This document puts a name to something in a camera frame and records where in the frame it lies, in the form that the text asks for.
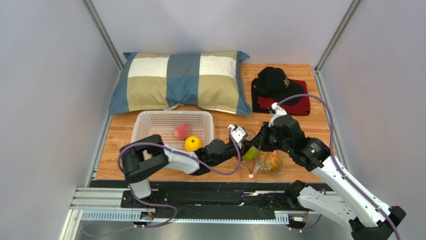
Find aluminium frame rail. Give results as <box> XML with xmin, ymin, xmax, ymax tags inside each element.
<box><xmin>60</xmin><ymin>187</ymin><xmax>316</xmax><ymax>240</ymax></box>

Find checkered blue beige pillow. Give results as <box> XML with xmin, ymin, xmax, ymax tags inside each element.
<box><xmin>108</xmin><ymin>51</ymin><xmax>252</xmax><ymax>116</ymax></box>

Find folded dark red cloth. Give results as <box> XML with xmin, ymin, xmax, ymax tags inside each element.
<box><xmin>251</xmin><ymin>79</ymin><xmax>311</xmax><ymax>116</ymax></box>

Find green fake apple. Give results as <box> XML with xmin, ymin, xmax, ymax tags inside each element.
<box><xmin>242</xmin><ymin>146</ymin><xmax>259</xmax><ymax>161</ymax></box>

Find pink fake peach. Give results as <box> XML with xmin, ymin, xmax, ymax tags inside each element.
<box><xmin>173</xmin><ymin>123</ymin><xmax>190</xmax><ymax>140</ymax></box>

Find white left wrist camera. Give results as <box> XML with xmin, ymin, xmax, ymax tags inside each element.
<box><xmin>228</xmin><ymin>124</ymin><xmax>249</xmax><ymax>145</ymax></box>

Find black baseball cap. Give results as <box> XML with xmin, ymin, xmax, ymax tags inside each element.
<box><xmin>251</xmin><ymin>66</ymin><xmax>305</xmax><ymax>106</ymax></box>

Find white perforated plastic basket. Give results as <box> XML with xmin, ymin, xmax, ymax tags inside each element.
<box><xmin>130</xmin><ymin>110</ymin><xmax>215</xmax><ymax>151</ymax></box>

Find clear zip top bag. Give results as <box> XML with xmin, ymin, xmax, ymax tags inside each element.
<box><xmin>241</xmin><ymin>146</ymin><xmax>285</xmax><ymax>179</ymax></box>

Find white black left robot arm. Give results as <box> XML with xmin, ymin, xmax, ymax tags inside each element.
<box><xmin>117</xmin><ymin>134</ymin><xmax>251</xmax><ymax>199</ymax></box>

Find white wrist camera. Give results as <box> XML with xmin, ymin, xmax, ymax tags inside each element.
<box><xmin>268</xmin><ymin>102</ymin><xmax>287</xmax><ymax>127</ymax></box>
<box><xmin>228</xmin><ymin>124</ymin><xmax>249</xmax><ymax>145</ymax></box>

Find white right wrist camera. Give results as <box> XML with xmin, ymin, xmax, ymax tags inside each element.
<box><xmin>268</xmin><ymin>102</ymin><xmax>287</xmax><ymax>127</ymax></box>

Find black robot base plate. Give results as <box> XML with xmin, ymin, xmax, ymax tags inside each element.
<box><xmin>89</xmin><ymin>178</ymin><xmax>334</xmax><ymax>221</ymax></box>

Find orange fake pineapple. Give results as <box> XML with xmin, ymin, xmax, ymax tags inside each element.
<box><xmin>260</xmin><ymin>151</ymin><xmax>285</xmax><ymax>175</ymax></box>

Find yellow fake orange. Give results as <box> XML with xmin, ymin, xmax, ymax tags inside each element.
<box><xmin>184</xmin><ymin>135</ymin><xmax>203</xmax><ymax>152</ymax></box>

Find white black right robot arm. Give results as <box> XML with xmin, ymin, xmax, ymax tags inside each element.
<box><xmin>250</xmin><ymin>115</ymin><xmax>407</xmax><ymax>240</ymax></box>

